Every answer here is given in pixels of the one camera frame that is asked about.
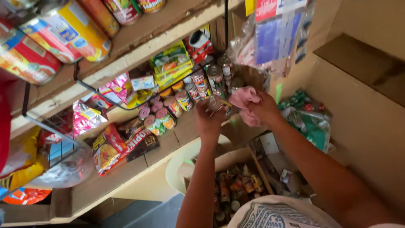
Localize person's left hand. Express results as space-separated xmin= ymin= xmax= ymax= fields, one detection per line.
xmin=194 ymin=100 xmax=227 ymax=140

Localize person's right hand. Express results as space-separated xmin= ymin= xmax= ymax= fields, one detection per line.
xmin=246 ymin=90 xmax=284 ymax=126

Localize silver tin can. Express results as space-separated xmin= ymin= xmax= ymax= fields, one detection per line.
xmin=207 ymin=94 xmax=233 ymax=116

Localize pink cleaning cloth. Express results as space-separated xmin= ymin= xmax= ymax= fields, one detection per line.
xmin=228 ymin=86 xmax=263 ymax=127

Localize rows of small labelled cans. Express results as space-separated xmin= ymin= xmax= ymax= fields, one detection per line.
xmin=138 ymin=53 xmax=245 ymax=137

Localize brown cardboard box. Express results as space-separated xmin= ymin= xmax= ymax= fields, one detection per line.
xmin=183 ymin=132 xmax=318 ymax=228

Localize stack of green yellow packets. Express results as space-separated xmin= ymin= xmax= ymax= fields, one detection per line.
xmin=150 ymin=41 xmax=194 ymax=90

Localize green plastic bag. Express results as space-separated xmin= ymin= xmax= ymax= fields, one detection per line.
xmin=278 ymin=90 xmax=333 ymax=153

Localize cream plastic chair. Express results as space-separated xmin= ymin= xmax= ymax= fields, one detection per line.
xmin=165 ymin=134 xmax=233 ymax=195

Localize red and white packet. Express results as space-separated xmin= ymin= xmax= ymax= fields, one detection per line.
xmin=185 ymin=25 xmax=216 ymax=64

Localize yellow snack packet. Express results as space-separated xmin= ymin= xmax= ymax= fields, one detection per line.
xmin=125 ymin=79 xmax=159 ymax=109

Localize small white blue box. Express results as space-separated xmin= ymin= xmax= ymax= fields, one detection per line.
xmin=131 ymin=75 xmax=156 ymax=92

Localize red black coffee sachets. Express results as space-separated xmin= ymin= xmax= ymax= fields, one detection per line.
xmin=118 ymin=118 xmax=161 ymax=163

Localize hanging clear plastic packets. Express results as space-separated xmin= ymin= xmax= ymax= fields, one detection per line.
xmin=226 ymin=0 xmax=316 ymax=79

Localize heap of cans in carton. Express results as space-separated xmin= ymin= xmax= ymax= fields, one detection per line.
xmin=213 ymin=164 xmax=270 ymax=227

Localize wooden shelf unit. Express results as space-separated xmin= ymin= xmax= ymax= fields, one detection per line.
xmin=0 ymin=0 xmax=269 ymax=227

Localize pink foil sachet strip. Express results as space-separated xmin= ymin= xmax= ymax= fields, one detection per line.
xmin=99 ymin=73 xmax=129 ymax=105
xmin=72 ymin=100 xmax=109 ymax=137

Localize orange noodle packet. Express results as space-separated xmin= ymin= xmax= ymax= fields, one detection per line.
xmin=92 ymin=123 xmax=129 ymax=177

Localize person's white printed shirt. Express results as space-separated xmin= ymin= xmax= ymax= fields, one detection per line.
xmin=228 ymin=194 xmax=343 ymax=228

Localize clear plastic bag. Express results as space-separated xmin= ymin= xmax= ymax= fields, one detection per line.
xmin=28 ymin=142 xmax=95 ymax=189

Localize row of large labelled cans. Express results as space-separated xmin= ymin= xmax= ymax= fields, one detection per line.
xmin=0 ymin=0 xmax=167 ymax=85

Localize large yellow packet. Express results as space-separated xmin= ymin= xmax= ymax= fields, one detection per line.
xmin=0 ymin=126 xmax=49 ymax=191

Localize orange printed packet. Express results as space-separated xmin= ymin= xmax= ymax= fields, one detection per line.
xmin=3 ymin=188 xmax=52 ymax=205

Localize red plastic item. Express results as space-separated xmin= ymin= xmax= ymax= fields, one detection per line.
xmin=0 ymin=79 xmax=14 ymax=173

